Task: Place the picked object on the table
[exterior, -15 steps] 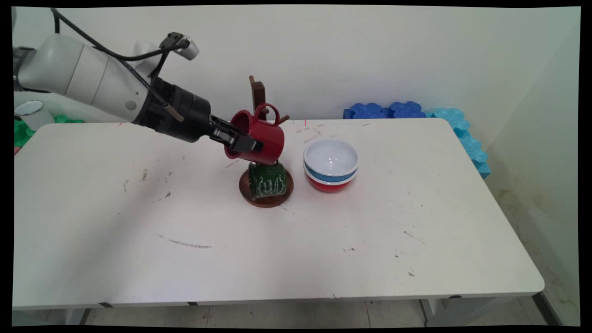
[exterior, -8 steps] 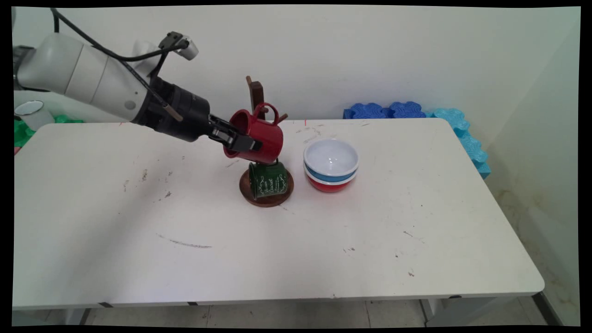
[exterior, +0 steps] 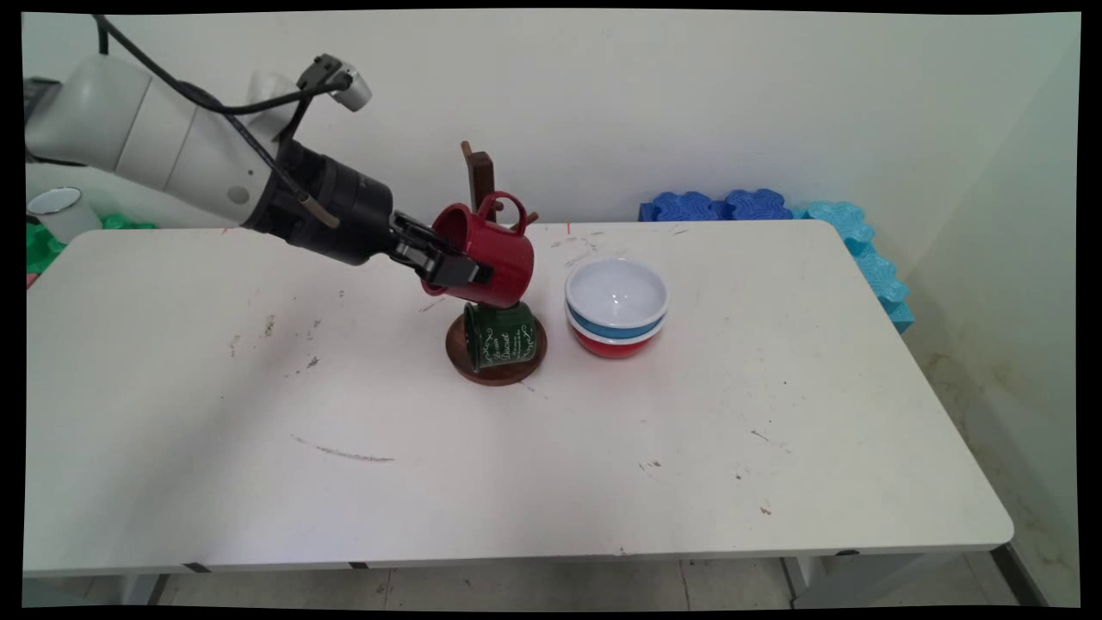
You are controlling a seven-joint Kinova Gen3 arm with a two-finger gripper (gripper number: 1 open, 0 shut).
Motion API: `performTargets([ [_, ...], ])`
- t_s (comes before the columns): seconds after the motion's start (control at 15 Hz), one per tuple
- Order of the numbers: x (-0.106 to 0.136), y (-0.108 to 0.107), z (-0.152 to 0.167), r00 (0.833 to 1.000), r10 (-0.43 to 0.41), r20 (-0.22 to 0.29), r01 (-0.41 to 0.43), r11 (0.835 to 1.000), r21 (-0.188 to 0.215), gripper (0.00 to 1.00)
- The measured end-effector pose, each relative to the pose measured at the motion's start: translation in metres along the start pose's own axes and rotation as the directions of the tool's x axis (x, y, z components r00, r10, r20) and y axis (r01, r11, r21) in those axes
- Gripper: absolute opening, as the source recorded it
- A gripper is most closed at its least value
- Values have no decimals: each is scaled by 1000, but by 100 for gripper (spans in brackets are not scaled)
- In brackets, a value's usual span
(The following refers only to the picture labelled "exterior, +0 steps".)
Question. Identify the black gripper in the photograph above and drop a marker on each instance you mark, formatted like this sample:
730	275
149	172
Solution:
331	211

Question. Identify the red enamel mug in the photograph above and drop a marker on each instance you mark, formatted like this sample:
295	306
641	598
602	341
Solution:
495	258

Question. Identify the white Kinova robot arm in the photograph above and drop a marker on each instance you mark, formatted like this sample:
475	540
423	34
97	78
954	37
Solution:
155	138

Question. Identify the wooden mug tree stand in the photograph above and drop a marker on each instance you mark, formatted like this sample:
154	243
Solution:
480	176

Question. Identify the green printed enamel mug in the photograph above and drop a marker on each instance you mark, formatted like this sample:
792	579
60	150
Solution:
504	340

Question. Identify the white bowl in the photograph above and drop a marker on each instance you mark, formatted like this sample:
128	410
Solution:
616	293

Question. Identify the blue bowl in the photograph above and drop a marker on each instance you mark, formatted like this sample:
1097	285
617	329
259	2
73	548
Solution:
616	331

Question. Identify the red bowl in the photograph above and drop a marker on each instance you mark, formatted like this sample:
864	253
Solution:
616	346

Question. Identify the dark blue foam mat tile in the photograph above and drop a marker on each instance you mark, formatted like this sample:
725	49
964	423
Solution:
684	207
758	204

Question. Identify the white enamel cup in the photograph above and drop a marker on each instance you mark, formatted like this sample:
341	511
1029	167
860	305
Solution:
65	215

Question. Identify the green foam mat tile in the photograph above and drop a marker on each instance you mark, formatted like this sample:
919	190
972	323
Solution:
39	245

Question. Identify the light blue foam mat tile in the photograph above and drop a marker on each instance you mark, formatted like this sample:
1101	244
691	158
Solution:
882	275
839	222

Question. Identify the white table leg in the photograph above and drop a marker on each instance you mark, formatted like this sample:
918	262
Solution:
142	589
805	579

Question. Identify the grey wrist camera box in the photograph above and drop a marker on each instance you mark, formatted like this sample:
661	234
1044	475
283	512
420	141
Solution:
349	82

